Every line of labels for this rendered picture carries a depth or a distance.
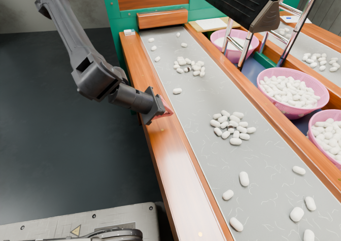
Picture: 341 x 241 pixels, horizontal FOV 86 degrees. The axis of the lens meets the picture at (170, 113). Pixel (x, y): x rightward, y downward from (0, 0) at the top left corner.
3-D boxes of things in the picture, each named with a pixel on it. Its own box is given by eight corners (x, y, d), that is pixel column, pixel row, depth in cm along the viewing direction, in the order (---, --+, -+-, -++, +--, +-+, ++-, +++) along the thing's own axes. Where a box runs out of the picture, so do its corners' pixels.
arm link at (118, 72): (76, 92, 39) (102, 65, 38) (75, 67, 47) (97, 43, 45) (118, 115, 48) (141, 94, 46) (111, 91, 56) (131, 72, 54)
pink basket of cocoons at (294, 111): (296, 137, 69) (310, 120, 62) (238, 99, 83) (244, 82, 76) (326, 105, 80) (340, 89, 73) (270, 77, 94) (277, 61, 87)
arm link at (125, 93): (104, 106, 43) (116, 88, 41) (101, 90, 48) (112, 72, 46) (130, 113, 47) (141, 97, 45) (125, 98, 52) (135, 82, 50)
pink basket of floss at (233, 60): (246, 71, 97) (252, 55, 91) (200, 58, 107) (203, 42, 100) (258, 50, 113) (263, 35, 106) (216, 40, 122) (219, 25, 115)
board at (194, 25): (197, 33, 109) (197, 31, 108) (188, 23, 119) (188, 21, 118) (244, 26, 116) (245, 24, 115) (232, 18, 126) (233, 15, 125)
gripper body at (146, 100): (154, 87, 54) (133, 77, 50) (164, 111, 48) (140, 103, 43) (142, 102, 57) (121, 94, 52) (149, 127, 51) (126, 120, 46)
